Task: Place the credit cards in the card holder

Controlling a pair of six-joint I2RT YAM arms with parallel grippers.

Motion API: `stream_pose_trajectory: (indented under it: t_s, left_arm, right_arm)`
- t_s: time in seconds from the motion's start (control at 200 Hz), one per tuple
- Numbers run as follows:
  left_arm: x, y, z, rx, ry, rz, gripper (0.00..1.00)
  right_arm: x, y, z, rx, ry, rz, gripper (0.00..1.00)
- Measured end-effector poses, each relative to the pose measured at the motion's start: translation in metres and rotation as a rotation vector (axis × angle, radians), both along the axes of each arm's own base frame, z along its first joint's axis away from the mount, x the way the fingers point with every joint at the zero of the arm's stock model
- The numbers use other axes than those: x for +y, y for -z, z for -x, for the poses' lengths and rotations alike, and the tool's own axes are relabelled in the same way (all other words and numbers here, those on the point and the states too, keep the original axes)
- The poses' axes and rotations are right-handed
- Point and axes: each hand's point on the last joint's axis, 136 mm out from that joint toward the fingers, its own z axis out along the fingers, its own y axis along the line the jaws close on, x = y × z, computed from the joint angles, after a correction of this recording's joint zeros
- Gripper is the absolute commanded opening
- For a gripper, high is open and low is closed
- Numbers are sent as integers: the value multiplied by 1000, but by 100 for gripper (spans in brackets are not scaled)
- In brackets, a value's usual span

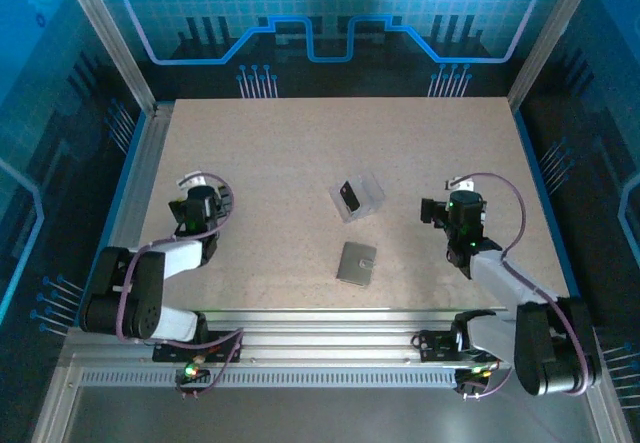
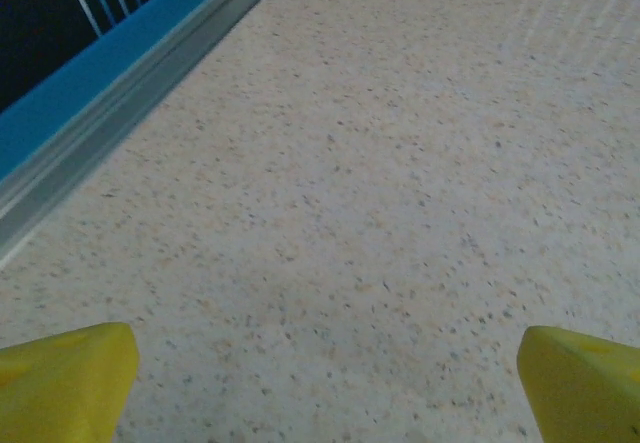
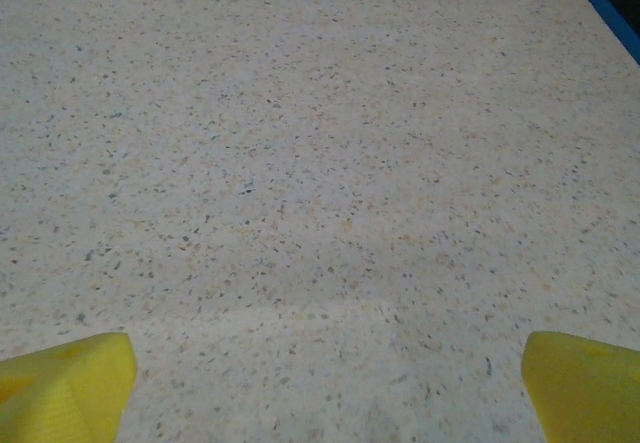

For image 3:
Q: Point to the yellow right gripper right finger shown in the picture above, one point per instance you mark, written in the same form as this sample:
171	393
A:
590	393

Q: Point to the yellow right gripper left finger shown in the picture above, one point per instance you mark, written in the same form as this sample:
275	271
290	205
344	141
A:
60	393

